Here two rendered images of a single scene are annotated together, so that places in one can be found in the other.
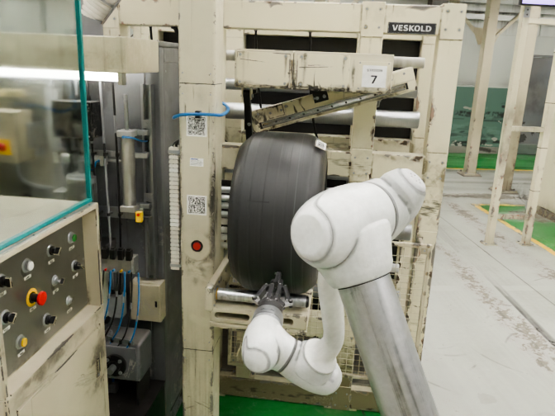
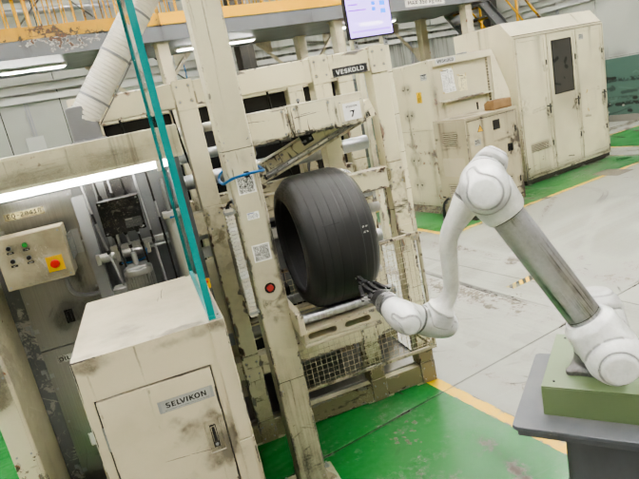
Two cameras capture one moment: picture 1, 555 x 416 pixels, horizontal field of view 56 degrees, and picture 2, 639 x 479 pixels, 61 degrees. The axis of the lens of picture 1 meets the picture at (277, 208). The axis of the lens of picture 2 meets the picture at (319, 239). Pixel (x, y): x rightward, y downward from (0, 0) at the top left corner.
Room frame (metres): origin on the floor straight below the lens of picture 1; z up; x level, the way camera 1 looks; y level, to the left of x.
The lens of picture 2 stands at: (-0.29, 0.92, 1.78)
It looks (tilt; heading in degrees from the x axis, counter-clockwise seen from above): 14 degrees down; 337
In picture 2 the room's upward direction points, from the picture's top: 12 degrees counter-clockwise
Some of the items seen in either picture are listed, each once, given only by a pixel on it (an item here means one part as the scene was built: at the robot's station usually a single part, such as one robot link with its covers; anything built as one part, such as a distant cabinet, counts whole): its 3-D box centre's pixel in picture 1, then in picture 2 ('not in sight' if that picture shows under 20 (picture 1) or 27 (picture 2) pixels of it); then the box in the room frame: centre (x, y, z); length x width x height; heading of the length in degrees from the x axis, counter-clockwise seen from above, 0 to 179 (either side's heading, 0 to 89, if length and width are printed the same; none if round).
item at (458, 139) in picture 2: not in sight; (480, 162); (5.18, -3.77, 0.62); 0.91 x 0.58 x 1.25; 95
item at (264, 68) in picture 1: (314, 71); (298, 120); (2.17, -0.13, 1.71); 0.61 x 0.25 x 0.15; 83
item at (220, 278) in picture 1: (221, 278); (289, 311); (1.91, 0.21, 0.90); 0.40 x 0.03 x 0.10; 173
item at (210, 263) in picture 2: not in sight; (226, 326); (2.76, 0.34, 0.61); 0.33 x 0.06 x 0.86; 173
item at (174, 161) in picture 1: (177, 208); (242, 262); (1.88, 0.38, 1.19); 0.05 x 0.04 x 0.48; 173
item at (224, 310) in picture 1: (259, 313); (339, 322); (1.75, 0.05, 0.84); 0.36 x 0.09 x 0.06; 83
